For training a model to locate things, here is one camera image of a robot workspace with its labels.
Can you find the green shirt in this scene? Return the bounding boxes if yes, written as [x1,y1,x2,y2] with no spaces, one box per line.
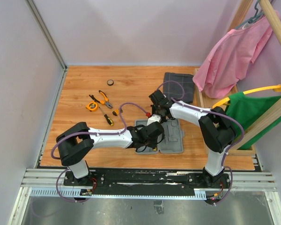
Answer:
[225,92,281,150]

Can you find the yellow clothes hanger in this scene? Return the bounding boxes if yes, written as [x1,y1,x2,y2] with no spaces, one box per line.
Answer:
[212,84,281,108]

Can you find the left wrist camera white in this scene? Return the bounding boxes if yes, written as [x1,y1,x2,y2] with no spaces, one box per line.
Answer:
[147,114,162,126]

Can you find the teal clothes hanger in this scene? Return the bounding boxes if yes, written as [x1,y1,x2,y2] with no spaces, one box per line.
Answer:
[234,0,265,30]

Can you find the yellow tape measure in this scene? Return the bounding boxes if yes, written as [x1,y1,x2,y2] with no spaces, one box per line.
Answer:
[86,101,99,112]

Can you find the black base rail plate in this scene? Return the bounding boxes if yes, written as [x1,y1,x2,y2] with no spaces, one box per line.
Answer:
[63,168,230,196]

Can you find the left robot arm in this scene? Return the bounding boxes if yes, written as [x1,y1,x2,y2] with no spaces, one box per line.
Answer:
[52,121,164,186]

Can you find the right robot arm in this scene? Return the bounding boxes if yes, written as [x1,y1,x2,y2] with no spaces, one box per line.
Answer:
[149,90,237,188]

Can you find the orange black pliers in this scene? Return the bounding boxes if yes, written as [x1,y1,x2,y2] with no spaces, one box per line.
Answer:
[89,90,113,109]

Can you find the dark grey checked cloth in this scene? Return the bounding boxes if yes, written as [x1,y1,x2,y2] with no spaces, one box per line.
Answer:
[163,72,194,104]

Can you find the wooden clothes rack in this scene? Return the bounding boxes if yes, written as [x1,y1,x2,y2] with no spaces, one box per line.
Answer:
[193,0,281,157]

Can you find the grey plastic tool case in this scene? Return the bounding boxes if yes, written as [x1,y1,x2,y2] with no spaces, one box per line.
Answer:
[135,119,185,155]

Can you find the hex key set orange holder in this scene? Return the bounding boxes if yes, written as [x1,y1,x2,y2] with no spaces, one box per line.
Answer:
[112,109,119,116]

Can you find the pink shirt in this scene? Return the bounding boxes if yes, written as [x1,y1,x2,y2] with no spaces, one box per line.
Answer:
[193,16,273,99]

